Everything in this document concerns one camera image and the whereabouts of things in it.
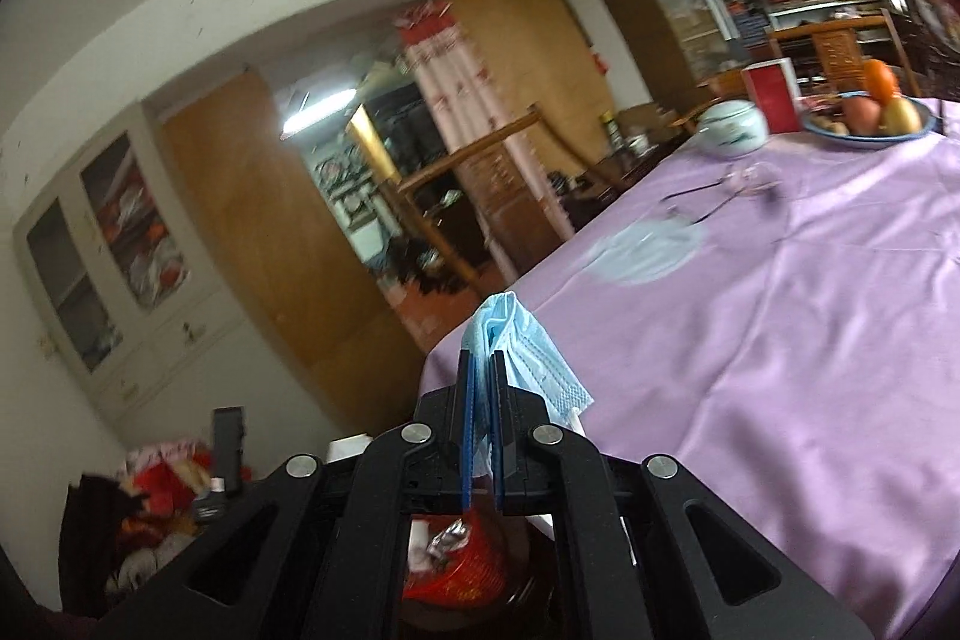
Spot yellow pear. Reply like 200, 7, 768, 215
878, 96, 924, 136

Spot white ceramic jar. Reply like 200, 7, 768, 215
695, 99, 770, 159

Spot white glass cabinet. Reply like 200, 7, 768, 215
14, 104, 241, 424

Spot red white box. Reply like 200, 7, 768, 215
742, 58, 800, 135

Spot purple tablecloth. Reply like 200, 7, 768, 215
418, 97, 960, 640

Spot red trash bin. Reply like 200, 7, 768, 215
402, 509, 509, 611

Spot red apple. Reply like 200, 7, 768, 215
841, 96, 882, 136

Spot brown glass cabinet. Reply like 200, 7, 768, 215
602, 0, 734, 113

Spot blue fruit plate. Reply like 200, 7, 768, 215
799, 92, 940, 149

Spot eyeglasses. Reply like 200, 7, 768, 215
658, 163, 781, 226

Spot wooden chair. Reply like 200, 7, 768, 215
371, 104, 628, 301

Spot blue face mask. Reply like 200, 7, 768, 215
460, 291, 594, 477

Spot orange fruit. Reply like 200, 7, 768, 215
862, 58, 901, 106

